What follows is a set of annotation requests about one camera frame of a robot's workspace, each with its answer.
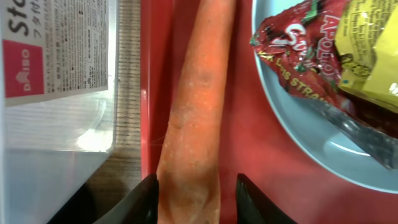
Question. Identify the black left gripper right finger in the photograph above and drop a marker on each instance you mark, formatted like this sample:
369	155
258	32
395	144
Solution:
254	207

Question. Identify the yellow snack wrapper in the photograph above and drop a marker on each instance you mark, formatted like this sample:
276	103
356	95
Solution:
366	41

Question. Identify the red serving tray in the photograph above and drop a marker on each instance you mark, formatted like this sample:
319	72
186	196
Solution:
252	140

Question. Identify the clear plastic bin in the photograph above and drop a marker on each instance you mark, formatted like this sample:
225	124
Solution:
59	79

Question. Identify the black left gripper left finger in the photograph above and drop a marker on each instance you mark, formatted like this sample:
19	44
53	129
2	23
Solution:
139	206

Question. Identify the light blue plate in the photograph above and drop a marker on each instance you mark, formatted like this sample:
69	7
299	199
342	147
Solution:
317	137

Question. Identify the red snack wrapper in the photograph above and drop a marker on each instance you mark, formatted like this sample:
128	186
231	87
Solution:
298	44

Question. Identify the orange carrot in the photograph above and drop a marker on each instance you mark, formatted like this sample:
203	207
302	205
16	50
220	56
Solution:
188	173

